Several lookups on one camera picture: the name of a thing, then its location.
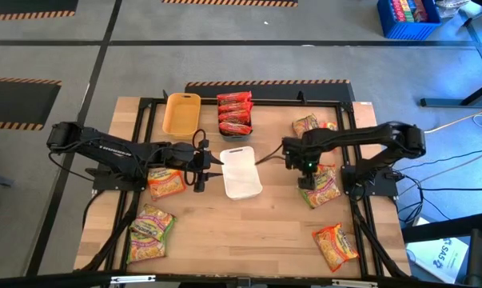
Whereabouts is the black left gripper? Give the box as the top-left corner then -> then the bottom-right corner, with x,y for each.
170,138 -> 225,194

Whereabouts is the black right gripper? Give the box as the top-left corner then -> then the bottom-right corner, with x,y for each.
283,138 -> 321,191

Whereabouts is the green pink ramen packet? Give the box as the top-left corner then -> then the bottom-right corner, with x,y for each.
291,113 -> 321,139
129,202 -> 177,242
125,230 -> 169,265
298,162 -> 342,210

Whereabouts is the white plastic bin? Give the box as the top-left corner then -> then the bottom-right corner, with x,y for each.
219,146 -> 264,201

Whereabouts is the orange Saucy Noods packet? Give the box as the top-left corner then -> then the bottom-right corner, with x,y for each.
217,101 -> 254,114
218,121 -> 253,136
216,90 -> 253,105
217,110 -> 253,124

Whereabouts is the dark grey plastic bin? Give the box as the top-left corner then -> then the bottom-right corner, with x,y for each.
216,95 -> 254,142

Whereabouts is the yellow plastic bin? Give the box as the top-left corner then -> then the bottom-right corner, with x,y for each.
161,92 -> 202,140

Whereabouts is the black hazard-striped floor mat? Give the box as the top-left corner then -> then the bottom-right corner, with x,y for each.
184,78 -> 357,103
0,76 -> 63,132
160,0 -> 300,8
0,0 -> 79,22

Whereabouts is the blue plastic crate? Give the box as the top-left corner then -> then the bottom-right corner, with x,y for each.
376,0 -> 443,42

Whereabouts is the green yellow box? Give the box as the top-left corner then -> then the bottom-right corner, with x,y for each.
402,0 -> 416,23

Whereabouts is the black crossbar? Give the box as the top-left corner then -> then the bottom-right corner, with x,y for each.
0,270 -> 482,288

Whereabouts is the dark red box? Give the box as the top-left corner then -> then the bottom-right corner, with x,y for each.
412,0 -> 429,23

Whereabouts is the white plastic bag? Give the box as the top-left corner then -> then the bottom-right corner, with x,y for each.
435,0 -> 472,19

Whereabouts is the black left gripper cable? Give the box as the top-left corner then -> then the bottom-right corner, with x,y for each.
191,128 -> 208,152

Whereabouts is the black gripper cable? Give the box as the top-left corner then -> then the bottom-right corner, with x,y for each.
253,142 -> 286,166
191,128 -> 208,152

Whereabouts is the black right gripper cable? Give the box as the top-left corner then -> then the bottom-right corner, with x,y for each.
253,142 -> 286,166

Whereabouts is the black aluminium table frame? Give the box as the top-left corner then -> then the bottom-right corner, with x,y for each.
74,90 -> 412,280

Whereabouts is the silver metal bracket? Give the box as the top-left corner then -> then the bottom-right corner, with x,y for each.
110,274 -> 157,286
331,278 -> 380,288

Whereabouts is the black floor cable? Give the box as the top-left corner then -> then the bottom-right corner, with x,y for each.
396,174 -> 482,193
394,146 -> 482,173

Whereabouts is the black desk leg frame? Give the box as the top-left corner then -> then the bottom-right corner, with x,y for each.
419,0 -> 482,108

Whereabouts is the cream extension cable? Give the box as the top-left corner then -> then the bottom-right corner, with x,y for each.
423,104 -> 482,134

